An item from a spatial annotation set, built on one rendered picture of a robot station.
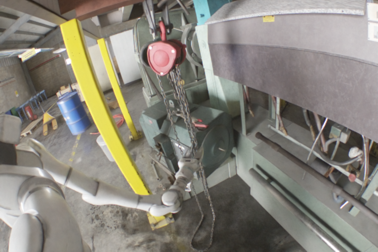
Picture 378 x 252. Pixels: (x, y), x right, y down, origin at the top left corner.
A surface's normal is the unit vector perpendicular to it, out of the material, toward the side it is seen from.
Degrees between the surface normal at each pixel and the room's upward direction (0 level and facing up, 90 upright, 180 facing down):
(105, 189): 33
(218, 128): 78
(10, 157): 95
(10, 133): 85
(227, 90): 72
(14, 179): 90
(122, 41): 90
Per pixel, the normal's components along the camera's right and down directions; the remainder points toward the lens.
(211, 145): 0.62, 0.18
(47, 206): 0.22, -0.97
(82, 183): 0.87, -0.21
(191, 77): 0.38, 0.33
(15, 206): 0.85, 0.05
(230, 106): 0.29, 0.04
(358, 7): -0.64, -0.58
